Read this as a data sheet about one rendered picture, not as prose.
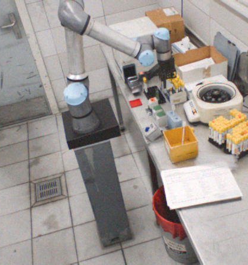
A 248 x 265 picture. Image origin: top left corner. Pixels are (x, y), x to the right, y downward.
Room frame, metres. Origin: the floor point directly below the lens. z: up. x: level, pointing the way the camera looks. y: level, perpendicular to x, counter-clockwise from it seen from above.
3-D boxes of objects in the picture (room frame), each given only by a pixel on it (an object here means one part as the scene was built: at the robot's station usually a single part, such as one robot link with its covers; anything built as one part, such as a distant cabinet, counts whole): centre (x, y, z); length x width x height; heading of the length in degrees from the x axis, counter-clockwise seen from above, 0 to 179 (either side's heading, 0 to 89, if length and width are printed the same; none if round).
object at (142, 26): (2.21, -0.20, 1.03); 0.31 x 0.27 x 0.30; 6
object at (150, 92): (1.84, -0.23, 0.93); 0.17 x 0.09 x 0.11; 7
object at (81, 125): (1.60, 0.18, 0.99); 0.15 x 0.15 x 0.10
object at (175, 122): (1.48, -0.28, 0.92); 0.10 x 0.07 x 0.10; 13
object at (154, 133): (1.47, -0.17, 0.92); 0.13 x 0.07 x 0.08; 96
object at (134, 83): (2.01, -0.13, 0.92); 0.21 x 0.07 x 0.05; 6
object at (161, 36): (1.71, -0.29, 1.29); 0.09 x 0.08 x 0.11; 87
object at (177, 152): (1.31, -0.26, 0.92); 0.13 x 0.13 x 0.10; 4
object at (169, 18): (2.64, -0.47, 0.97); 0.31 x 0.23 x 0.18; 0
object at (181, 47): (2.30, -0.55, 0.94); 0.22 x 0.12 x 0.13; 10
